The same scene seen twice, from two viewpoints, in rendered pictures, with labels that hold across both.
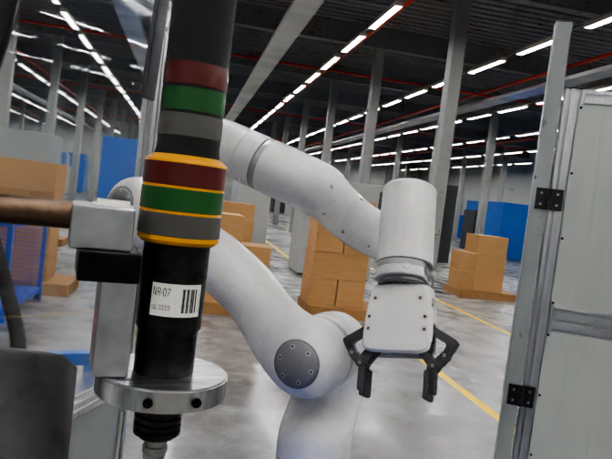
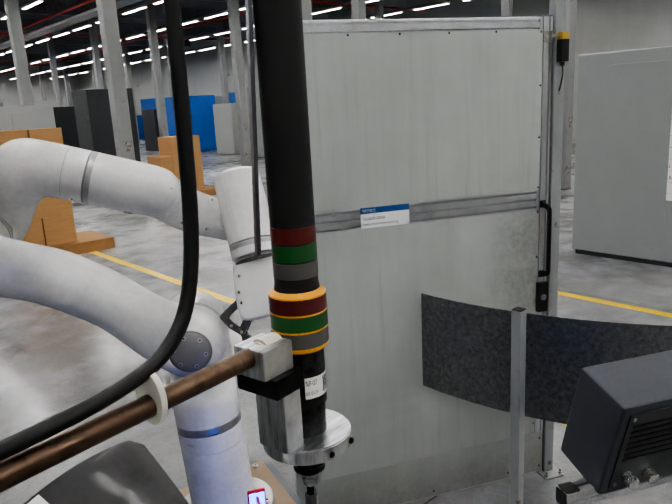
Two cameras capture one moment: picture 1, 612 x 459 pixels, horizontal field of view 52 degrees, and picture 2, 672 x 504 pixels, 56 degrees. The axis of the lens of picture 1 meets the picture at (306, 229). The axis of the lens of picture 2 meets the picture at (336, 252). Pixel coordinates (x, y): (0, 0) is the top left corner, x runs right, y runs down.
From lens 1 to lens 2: 0.31 m
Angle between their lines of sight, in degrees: 32
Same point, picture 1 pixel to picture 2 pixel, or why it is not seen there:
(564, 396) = (327, 283)
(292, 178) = (132, 188)
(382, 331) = (255, 301)
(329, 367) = (218, 344)
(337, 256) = not seen: hidden behind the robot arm
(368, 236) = (204, 220)
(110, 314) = (291, 411)
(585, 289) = (326, 193)
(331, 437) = (225, 396)
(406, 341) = not seen: hidden behind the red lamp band
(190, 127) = (310, 272)
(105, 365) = (293, 444)
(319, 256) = not seen: hidden behind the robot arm
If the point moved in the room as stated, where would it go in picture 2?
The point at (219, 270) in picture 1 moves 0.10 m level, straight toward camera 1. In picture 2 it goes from (78, 291) to (98, 304)
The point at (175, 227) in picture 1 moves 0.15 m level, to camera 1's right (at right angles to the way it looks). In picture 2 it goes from (316, 340) to (470, 300)
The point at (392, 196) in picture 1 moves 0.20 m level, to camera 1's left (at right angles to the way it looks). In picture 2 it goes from (229, 185) to (109, 200)
